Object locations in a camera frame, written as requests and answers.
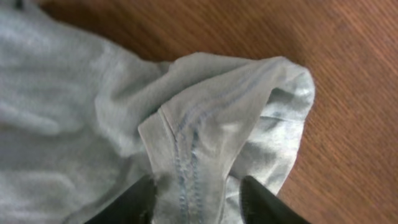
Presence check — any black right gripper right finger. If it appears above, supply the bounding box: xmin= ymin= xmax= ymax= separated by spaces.
xmin=239 ymin=175 xmax=310 ymax=224

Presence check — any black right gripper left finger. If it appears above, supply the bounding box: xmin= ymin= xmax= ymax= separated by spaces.
xmin=85 ymin=175 xmax=157 ymax=224

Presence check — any light blue t-shirt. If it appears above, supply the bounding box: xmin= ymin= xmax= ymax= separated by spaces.
xmin=1 ymin=1 xmax=315 ymax=223

